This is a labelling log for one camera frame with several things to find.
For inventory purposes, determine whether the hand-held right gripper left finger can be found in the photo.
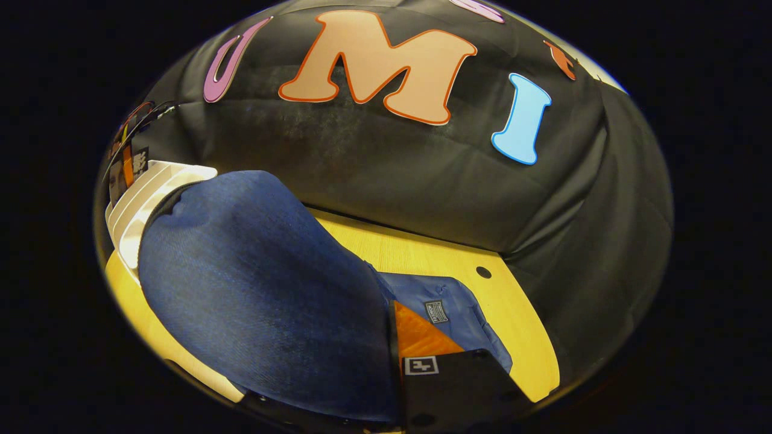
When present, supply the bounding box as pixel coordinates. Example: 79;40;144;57
241;391;393;434

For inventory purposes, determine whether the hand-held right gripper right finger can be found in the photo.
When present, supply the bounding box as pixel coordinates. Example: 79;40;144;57
389;300;534;433

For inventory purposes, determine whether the book with face cover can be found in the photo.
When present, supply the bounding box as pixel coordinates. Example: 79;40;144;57
109;146;150;209

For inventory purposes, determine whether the white plastic bookshelf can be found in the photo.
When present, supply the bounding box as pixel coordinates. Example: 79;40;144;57
106;160;218;284

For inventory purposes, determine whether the blue schoolbag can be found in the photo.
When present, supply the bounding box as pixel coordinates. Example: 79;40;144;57
138;170;513;423

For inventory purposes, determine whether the black backdrop cloth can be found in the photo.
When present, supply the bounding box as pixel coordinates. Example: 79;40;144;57
100;0;673;392

